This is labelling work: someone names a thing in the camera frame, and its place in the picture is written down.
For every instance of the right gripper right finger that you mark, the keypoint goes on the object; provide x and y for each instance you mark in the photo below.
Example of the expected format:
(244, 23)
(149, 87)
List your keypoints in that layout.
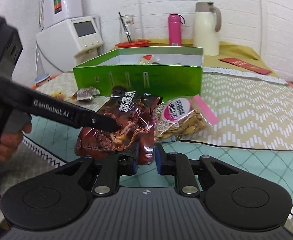
(177, 165)

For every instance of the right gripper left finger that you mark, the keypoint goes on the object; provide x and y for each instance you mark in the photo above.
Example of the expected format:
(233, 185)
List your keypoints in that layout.
(110, 169)

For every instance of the pink-labelled seed bag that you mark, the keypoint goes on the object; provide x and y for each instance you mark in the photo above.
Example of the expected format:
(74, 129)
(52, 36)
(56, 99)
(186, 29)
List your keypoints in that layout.
(182, 117)

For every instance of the dark red snack bag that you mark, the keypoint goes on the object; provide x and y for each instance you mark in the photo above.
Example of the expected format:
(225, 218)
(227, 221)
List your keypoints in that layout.
(133, 113)

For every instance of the clear brown meat snack packet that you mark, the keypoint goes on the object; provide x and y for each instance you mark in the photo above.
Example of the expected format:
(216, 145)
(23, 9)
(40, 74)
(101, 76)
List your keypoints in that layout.
(83, 94)

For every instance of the person's left hand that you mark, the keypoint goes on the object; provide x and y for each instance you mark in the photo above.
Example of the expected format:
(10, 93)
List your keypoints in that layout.
(9, 142)

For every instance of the white water dispenser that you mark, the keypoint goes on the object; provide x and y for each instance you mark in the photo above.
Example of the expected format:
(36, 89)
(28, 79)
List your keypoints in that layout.
(69, 43)

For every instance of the green cardboard box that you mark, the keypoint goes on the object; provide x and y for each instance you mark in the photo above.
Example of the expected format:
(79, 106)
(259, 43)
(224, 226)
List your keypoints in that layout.
(172, 72)

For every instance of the red-white snack in box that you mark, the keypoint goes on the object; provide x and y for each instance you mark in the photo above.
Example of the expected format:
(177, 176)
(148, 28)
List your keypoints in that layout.
(146, 59)

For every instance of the white water purifier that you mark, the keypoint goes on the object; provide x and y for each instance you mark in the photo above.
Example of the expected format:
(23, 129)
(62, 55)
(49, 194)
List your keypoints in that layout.
(52, 12)

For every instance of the red envelope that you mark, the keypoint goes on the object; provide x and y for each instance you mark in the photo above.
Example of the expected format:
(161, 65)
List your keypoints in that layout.
(246, 65)

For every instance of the red plastic basket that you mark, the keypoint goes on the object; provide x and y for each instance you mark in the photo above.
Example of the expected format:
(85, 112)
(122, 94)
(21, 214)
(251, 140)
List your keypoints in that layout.
(134, 44)

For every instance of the black straw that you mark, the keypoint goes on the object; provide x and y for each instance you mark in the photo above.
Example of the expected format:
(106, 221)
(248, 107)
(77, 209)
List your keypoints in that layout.
(125, 28)

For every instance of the yellow-green cloth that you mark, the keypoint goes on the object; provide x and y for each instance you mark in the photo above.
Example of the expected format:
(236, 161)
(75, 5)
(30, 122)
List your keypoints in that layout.
(227, 50)

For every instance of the pink thermos bottle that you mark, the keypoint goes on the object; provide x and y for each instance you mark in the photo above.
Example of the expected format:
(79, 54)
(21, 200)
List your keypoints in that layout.
(174, 28)

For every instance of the glass carafe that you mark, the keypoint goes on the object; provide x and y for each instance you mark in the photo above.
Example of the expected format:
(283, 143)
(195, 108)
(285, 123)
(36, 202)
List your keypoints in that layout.
(129, 22)

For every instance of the cream thermal jug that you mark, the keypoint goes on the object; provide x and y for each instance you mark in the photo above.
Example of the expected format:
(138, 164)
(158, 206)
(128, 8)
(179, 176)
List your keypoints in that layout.
(206, 27)

